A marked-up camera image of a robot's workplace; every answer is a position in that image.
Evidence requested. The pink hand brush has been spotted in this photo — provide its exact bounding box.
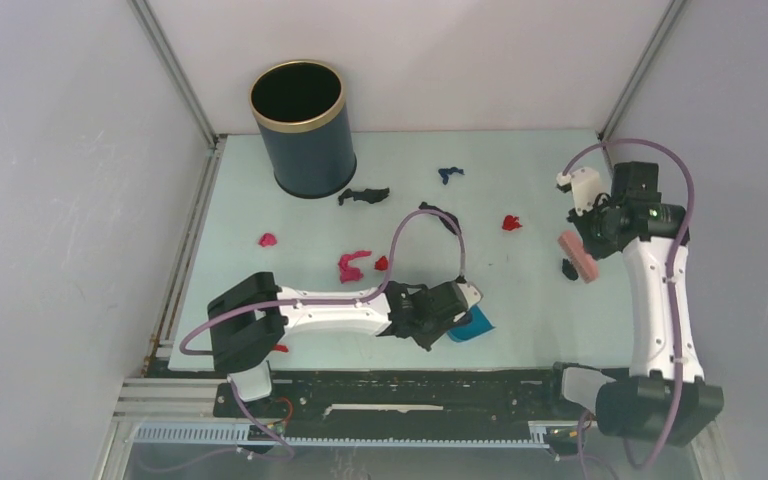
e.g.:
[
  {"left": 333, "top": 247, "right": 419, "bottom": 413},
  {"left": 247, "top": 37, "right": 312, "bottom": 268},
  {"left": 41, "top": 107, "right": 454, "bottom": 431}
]
[{"left": 558, "top": 230, "right": 600, "bottom": 283}]

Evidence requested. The blue plastic dustpan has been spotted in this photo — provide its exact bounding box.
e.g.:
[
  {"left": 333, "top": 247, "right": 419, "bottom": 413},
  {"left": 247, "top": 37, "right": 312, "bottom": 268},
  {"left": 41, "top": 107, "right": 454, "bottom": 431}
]
[{"left": 447, "top": 305, "right": 494, "bottom": 343}]

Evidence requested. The long black paper scrap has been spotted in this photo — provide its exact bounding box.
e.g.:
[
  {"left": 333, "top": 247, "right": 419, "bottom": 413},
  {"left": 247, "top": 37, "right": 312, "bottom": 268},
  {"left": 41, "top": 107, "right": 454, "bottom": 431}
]
[{"left": 419, "top": 201, "right": 462, "bottom": 236}]

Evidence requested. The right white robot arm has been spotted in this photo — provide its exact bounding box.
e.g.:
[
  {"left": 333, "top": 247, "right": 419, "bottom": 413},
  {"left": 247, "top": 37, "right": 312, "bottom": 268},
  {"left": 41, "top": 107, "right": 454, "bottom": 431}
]
[{"left": 541, "top": 162, "right": 724, "bottom": 447}]

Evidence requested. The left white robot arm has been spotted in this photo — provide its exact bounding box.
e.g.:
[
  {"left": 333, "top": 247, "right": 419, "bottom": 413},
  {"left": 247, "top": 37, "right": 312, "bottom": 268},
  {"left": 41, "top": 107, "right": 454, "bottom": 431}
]
[{"left": 207, "top": 272, "right": 483, "bottom": 417}]

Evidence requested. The long pink crumpled paper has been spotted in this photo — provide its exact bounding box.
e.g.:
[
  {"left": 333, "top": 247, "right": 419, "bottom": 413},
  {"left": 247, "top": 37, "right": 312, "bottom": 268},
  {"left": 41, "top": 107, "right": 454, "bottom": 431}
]
[{"left": 337, "top": 250, "right": 372, "bottom": 284}]

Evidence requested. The red paper ball near centre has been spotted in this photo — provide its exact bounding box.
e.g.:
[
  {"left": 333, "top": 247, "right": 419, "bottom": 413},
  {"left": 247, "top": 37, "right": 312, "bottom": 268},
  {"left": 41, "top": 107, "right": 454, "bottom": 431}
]
[{"left": 374, "top": 256, "right": 390, "bottom": 272}]

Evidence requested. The black crumpled paper strip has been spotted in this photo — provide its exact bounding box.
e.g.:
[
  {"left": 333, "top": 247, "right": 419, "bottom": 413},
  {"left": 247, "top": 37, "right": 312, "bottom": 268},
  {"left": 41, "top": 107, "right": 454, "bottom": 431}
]
[{"left": 337, "top": 188, "right": 390, "bottom": 206}]

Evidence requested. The dark blue paper scrap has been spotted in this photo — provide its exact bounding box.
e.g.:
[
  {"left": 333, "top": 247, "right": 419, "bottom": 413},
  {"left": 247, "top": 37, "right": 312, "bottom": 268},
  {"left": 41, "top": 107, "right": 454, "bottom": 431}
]
[{"left": 437, "top": 167, "right": 465, "bottom": 185}]

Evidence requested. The small pink paper ball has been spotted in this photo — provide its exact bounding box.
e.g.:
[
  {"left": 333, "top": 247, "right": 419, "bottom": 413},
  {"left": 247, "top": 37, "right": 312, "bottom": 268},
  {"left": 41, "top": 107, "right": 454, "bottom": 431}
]
[{"left": 258, "top": 232, "right": 278, "bottom": 248}]

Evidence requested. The dark blue round trash bin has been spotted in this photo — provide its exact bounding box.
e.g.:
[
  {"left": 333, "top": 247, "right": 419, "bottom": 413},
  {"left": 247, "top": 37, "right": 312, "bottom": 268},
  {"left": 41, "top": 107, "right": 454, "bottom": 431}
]
[{"left": 248, "top": 59, "right": 357, "bottom": 199}]

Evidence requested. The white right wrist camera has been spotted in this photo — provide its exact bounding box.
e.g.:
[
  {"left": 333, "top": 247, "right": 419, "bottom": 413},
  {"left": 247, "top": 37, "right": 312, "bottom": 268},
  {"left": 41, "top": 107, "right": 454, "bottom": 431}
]
[{"left": 556, "top": 167, "right": 608, "bottom": 216}]

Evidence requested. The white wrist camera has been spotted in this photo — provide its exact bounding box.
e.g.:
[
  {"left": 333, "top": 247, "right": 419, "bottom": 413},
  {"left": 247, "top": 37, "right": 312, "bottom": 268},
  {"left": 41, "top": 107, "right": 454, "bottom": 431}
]
[
  {"left": 454, "top": 281, "right": 483, "bottom": 312},
  {"left": 556, "top": 167, "right": 608, "bottom": 216}
]

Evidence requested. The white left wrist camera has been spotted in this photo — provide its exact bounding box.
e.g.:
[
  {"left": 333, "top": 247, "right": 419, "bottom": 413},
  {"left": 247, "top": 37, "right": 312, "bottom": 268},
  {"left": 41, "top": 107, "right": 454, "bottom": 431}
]
[{"left": 454, "top": 281, "right": 483, "bottom": 312}]

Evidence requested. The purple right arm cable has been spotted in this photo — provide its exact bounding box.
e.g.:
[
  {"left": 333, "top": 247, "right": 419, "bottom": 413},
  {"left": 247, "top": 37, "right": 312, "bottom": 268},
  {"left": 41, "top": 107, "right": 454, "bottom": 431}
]
[{"left": 559, "top": 138, "right": 697, "bottom": 473}]

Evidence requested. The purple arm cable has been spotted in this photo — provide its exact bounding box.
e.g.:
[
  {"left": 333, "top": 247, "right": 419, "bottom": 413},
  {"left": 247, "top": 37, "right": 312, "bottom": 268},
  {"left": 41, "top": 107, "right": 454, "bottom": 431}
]
[
  {"left": 178, "top": 209, "right": 468, "bottom": 463},
  {"left": 559, "top": 138, "right": 697, "bottom": 473}
]

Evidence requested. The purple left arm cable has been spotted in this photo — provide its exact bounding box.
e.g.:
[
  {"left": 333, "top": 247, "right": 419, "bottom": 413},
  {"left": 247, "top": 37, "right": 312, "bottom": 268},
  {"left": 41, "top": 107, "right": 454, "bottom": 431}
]
[{"left": 178, "top": 209, "right": 468, "bottom": 463}]

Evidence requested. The grey perforated cable tray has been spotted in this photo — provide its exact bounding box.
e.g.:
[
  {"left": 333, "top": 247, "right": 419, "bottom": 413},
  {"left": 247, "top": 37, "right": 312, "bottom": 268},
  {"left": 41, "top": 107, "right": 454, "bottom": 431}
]
[{"left": 131, "top": 422, "right": 548, "bottom": 448}]

